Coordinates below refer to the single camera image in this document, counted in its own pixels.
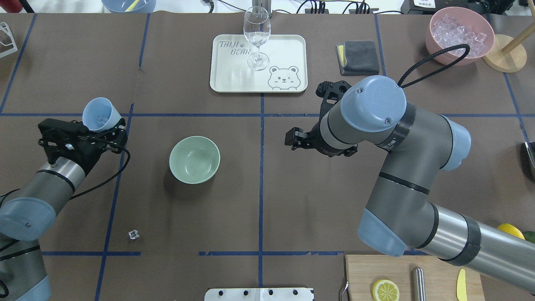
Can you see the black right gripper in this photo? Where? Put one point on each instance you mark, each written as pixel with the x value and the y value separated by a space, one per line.
pixel 314 139

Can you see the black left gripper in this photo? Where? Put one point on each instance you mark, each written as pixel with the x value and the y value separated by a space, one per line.
pixel 87 155

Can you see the light blue plastic cup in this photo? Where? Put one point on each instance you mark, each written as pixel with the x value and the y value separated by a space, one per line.
pixel 100 115

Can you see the green bowl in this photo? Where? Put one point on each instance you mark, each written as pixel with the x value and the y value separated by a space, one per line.
pixel 194 160

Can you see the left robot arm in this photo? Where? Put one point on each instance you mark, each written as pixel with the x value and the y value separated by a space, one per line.
pixel 26 214

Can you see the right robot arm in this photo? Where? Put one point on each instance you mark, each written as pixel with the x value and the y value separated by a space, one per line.
pixel 419 144

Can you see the loose ice cube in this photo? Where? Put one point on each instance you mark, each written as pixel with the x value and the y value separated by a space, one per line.
pixel 134 234

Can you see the blue bowl with fork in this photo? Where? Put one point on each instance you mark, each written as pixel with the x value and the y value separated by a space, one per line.
pixel 129 6

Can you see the pink bowl with ice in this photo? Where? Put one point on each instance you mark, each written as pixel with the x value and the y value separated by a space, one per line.
pixel 455 25

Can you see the cream bear tray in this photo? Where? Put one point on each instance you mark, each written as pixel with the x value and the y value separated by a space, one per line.
pixel 286 72

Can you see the grey folded cloth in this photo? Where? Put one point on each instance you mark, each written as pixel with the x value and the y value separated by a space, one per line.
pixel 358 58

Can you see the clear wine glass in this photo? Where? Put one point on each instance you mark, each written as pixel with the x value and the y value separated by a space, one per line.
pixel 257 30

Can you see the wooden cutting board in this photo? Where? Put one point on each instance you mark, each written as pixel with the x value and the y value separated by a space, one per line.
pixel 362 271

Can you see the lemon half slice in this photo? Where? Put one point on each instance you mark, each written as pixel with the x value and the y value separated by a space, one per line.
pixel 385 290

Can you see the metal cylinder tool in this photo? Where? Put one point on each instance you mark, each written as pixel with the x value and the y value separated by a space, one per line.
pixel 418 284

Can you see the yellow plastic knife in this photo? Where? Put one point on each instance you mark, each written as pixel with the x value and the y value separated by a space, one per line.
pixel 461 291

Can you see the yellow lemon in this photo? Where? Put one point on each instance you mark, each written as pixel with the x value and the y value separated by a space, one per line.
pixel 511 229

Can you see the wooden paper towel stand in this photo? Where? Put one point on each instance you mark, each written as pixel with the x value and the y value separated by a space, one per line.
pixel 507 54

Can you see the green avocado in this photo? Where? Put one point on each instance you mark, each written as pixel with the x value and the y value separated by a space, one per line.
pixel 529 236

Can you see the white wire cup rack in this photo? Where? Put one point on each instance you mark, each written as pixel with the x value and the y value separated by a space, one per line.
pixel 8 45

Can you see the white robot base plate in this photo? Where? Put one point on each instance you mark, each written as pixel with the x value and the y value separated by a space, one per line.
pixel 260 294

